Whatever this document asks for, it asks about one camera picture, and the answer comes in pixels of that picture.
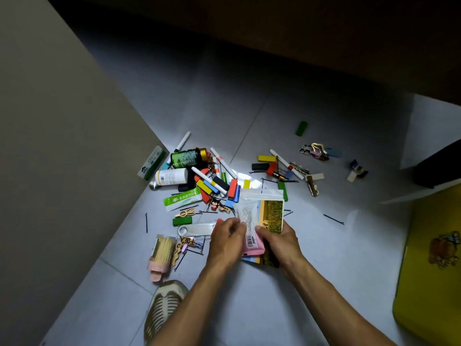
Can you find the person's right forearm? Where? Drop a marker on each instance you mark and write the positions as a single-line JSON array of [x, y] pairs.
[[331, 306]]

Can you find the blue wooden block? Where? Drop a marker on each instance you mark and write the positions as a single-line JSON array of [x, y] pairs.
[[334, 153]]

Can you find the beige mesh shoe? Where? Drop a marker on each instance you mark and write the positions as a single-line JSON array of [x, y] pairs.
[[164, 309]]

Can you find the person's left hand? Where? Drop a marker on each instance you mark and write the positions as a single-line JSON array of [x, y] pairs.
[[225, 245]]

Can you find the green white toothpaste box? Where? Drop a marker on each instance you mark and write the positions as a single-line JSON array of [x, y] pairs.
[[182, 199]]

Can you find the dark brown wooden furniture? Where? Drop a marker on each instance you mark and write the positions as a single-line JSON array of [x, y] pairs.
[[288, 32]]

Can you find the pink packet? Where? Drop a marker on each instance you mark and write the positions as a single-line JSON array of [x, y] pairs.
[[252, 248]]

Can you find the white wooden block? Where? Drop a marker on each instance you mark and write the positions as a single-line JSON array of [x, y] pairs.
[[317, 176]]

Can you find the white plastic bottle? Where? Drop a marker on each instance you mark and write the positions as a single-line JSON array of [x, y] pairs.
[[171, 177]]

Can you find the green can gold cap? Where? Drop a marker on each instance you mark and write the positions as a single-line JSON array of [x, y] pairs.
[[185, 158]]

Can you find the pink toothpick container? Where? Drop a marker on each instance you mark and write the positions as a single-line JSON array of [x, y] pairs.
[[162, 252]]

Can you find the person's right thumb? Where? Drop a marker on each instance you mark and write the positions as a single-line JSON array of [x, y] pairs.
[[263, 232]]

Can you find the white marker pen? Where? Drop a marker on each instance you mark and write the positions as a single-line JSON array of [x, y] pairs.
[[209, 180], [182, 142], [286, 164], [223, 162]]

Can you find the yellow field picture card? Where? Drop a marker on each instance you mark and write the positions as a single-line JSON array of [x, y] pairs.
[[273, 216]]

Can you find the yellow plastic bin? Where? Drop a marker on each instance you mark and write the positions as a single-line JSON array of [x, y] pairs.
[[428, 270]]

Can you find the person's right hand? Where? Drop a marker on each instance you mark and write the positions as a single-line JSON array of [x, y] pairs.
[[284, 248]]

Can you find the person's left forearm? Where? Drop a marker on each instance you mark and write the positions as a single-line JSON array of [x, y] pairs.
[[191, 306]]

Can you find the green wooden block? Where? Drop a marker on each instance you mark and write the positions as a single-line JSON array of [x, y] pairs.
[[182, 221], [301, 128]]

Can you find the pile of coloured blocks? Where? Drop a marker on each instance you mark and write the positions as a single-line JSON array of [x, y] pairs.
[[232, 187]]

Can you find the black furniture base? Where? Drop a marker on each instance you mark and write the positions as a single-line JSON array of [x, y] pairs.
[[439, 165]]

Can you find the person's left thumb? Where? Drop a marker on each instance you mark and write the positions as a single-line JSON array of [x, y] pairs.
[[240, 228]]

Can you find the green white flat box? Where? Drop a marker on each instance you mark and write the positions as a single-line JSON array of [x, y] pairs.
[[151, 162]]

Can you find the clear zip bag white label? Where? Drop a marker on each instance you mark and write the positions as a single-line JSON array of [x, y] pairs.
[[252, 208]]

